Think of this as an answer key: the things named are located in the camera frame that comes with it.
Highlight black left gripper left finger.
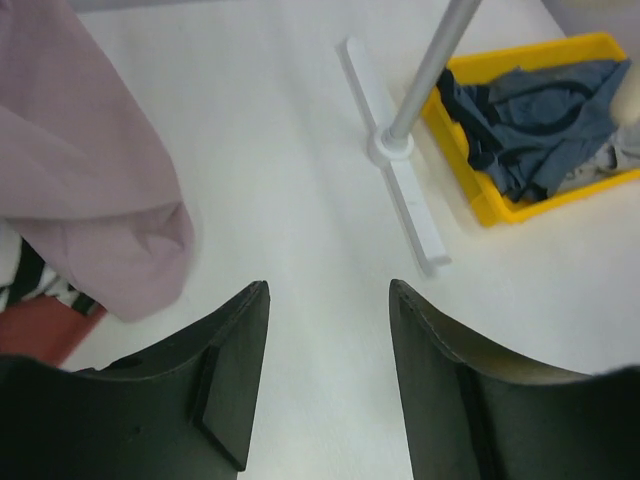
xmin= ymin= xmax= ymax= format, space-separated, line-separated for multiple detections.
xmin=1 ymin=281 xmax=270 ymax=479

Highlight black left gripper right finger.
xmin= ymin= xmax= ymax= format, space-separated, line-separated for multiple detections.
xmin=389 ymin=280 xmax=639 ymax=479

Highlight pink tank top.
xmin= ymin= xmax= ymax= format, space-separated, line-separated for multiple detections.
xmin=1 ymin=1 xmax=194 ymax=321

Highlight rust red tank top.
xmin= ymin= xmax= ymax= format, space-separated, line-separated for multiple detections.
xmin=0 ymin=297 xmax=106 ymax=367

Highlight black white striped tank top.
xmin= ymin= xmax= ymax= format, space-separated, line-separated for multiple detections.
xmin=1 ymin=221 xmax=98 ymax=316

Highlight blue tank top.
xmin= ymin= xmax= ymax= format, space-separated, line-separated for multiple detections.
xmin=437 ymin=60 xmax=631 ymax=202

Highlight white clothes rack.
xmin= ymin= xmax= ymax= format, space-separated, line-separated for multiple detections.
xmin=337 ymin=1 xmax=480 ymax=276

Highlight grey garment in bin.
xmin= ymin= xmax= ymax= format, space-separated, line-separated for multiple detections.
xmin=557 ymin=123 xmax=640 ymax=194

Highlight yellow plastic bin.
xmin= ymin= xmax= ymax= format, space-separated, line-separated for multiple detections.
xmin=422 ymin=32 xmax=639 ymax=228

